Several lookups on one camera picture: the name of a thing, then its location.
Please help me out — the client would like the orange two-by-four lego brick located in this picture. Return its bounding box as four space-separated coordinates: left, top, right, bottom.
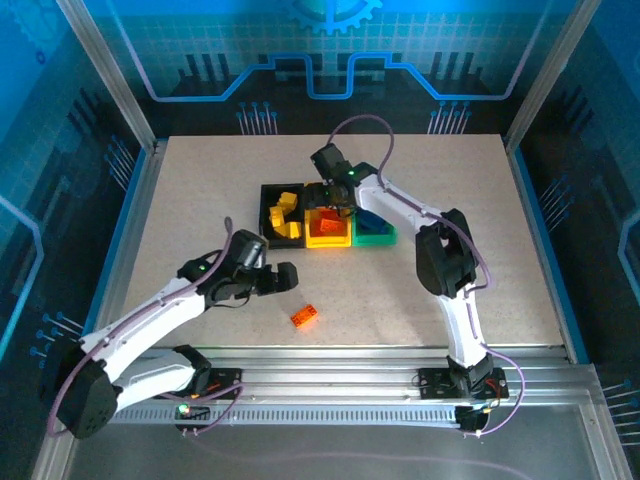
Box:
315 209 346 232

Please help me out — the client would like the black plastic bin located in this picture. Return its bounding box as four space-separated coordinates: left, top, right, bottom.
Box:
258 182 307 250

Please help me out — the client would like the yellow plastic bin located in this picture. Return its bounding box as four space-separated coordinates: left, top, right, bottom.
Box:
303 182 357 250

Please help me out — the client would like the green plastic bin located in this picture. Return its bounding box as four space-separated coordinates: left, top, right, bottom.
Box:
351 207 400 248

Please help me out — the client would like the aluminium mounting beam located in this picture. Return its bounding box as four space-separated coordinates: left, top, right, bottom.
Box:
107 347 601 406

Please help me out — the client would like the small black controller box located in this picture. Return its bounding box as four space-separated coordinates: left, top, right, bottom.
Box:
457 405 494 435
174 404 211 422

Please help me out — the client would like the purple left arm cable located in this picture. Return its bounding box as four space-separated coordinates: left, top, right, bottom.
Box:
47 217 236 439

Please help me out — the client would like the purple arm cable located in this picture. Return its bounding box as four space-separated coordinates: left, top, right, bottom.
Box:
329 113 494 351
47 217 236 439

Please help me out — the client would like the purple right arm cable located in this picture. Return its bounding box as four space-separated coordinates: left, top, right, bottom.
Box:
329 113 494 351

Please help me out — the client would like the aluminium blue table side rail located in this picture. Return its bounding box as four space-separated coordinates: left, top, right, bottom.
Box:
82 142 169 341
502 137 591 365

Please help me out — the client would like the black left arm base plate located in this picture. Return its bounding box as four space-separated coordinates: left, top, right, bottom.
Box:
172 367 245 402

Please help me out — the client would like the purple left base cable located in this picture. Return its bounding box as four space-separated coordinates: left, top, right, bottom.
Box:
174 382 246 437

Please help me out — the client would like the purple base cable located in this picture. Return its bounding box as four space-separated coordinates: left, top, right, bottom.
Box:
469 347 526 437
174 382 246 437

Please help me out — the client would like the slotted grey cable duct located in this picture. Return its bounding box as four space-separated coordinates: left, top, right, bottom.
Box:
109 402 464 427

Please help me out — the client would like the aluminium frame post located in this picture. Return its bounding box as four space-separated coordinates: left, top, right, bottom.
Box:
503 0 601 151
53 0 160 151

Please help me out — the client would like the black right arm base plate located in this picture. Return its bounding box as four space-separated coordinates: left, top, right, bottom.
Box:
417 367 510 401

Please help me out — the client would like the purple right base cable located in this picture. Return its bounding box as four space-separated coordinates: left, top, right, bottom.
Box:
469 347 526 437

